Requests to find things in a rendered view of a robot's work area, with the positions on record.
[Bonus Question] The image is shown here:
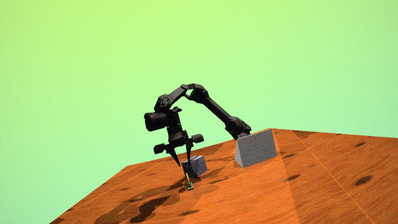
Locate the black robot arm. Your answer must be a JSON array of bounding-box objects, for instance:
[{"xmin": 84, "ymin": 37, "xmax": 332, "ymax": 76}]
[{"xmin": 144, "ymin": 83, "xmax": 251, "ymax": 149}]

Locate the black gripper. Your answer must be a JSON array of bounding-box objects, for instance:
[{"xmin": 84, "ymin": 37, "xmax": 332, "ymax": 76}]
[{"xmin": 153, "ymin": 124, "xmax": 204, "ymax": 167}]

